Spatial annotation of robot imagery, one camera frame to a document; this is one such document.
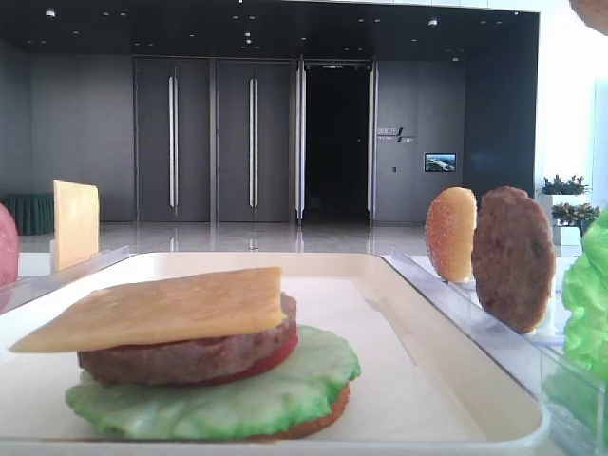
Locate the bun slice front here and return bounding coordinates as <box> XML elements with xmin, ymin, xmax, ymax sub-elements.
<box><xmin>569</xmin><ymin>0</ymin><xmax>608</xmax><ymax>36</ymax></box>

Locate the bun slice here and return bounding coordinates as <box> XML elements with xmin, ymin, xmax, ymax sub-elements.
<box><xmin>425</xmin><ymin>186</ymin><xmax>477</xmax><ymax>282</ymax></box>
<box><xmin>569</xmin><ymin>0</ymin><xmax>608</xmax><ymax>36</ymax></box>

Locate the tomato slice on burger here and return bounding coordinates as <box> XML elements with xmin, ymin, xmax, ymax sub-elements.
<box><xmin>111</xmin><ymin>323</ymin><xmax>300</xmax><ymax>388</ymax></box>

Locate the lettuce leaf on burger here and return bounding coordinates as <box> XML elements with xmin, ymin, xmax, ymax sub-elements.
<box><xmin>66</xmin><ymin>326</ymin><xmax>361</xmax><ymax>441</ymax></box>

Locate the cheese slice on burger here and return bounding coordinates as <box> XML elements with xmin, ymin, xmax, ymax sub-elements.
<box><xmin>10</xmin><ymin>267</ymin><xmax>285</xmax><ymax>353</ymax></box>

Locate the meat patty on burger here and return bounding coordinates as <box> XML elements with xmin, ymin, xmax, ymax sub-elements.
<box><xmin>77</xmin><ymin>293</ymin><xmax>298</xmax><ymax>389</ymax></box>

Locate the upright meat patty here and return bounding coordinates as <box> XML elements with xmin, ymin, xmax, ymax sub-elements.
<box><xmin>471</xmin><ymin>186</ymin><xmax>556</xmax><ymax>333</ymax></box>

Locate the upright cheese slice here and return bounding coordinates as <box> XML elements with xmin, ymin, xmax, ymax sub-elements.
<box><xmin>53</xmin><ymin>180</ymin><xmax>100</xmax><ymax>271</ymax></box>

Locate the upright lettuce leaf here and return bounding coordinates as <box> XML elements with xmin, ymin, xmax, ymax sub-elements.
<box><xmin>562</xmin><ymin>212</ymin><xmax>607</xmax><ymax>380</ymax></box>

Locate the upright tomato slice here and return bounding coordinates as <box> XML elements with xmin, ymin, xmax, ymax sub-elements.
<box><xmin>0</xmin><ymin>204</ymin><xmax>19</xmax><ymax>286</ymax></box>

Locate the upright bun slice rear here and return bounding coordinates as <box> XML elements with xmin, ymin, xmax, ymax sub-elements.
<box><xmin>425</xmin><ymin>186</ymin><xmax>477</xmax><ymax>282</ymax></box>

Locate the bottom bun on tray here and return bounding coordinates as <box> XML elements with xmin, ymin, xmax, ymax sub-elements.
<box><xmin>252</xmin><ymin>384</ymin><xmax>350</xmax><ymax>442</ymax></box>

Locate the cream rectangular tray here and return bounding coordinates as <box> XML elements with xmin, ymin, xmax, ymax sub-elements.
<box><xmin>1</xmin><ymin>253</ymin><xmax>551</xmax><ymax>455</ymax></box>

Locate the lower potted flower plant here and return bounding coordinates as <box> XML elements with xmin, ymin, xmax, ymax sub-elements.
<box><xmin>552</xmin><ymin>203</ymin><xmax>600</xmax><ymax>226</ymax></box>

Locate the potted flower plant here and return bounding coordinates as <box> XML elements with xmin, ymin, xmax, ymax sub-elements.
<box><xmin>552</xmin><ymin>203</ymin><xmax>600</xmax><ymax>226</ymax></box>
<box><xmin>541</xmin><ymin>174</ymin><xmax>588</xmax><ymax>195</ymax></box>

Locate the green skirted table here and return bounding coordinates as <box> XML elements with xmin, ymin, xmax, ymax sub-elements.
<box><xmin>1</xmin><ymin>193</ymin><xmax>54</xmax><ymax>236</ymax></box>

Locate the upper potted flower plant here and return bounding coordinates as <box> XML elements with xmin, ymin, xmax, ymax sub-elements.
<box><xmin>541</xmin><ymin>174</ymin><xmax>588</xmax><ymax>195</ymax></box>

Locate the middle door handle bar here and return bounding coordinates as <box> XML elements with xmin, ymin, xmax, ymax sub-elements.
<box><xmin>249</xmin><ymin>77</ymin><xmax>258</xmax><ymax>209</ymax></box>

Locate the wall display screen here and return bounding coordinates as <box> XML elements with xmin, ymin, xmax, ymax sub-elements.
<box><xmin>425</xmin><ymin>153</ymin><xmax>457</xmax><ymax>173</ymax></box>

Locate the open door handle bar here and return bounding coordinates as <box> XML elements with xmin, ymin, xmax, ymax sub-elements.
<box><xmin>295</xmin><ymin>58</ymin><xmax>306</xmax><ymax>224</ymax></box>

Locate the left door handle bar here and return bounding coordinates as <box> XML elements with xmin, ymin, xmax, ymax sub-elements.
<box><xmin>168</xmin><ymin>68</ymin><xmax>179</xmax><ymax>215</ymax></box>

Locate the left long clear rail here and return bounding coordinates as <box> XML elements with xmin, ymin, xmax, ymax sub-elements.
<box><xmin>1</xmin><ymin>246</ymin><xmax>133</xmax><ymax>314</ymax></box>

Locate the long clear rail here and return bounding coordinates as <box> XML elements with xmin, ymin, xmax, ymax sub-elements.
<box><xmin>1</xmin><ymin>246</ymin><xmax>133</xmax><ymax>314</ymax></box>
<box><xmin>385</xmin><ymin>251</ymin><xmax>607</xmax><ymax>455</ymax></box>

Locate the right long clear rail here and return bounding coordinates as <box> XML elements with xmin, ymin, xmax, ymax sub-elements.
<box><xmin>385</xmin><ymin>251</ymin><xmax>607</xmax><ymax>455</ymax></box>

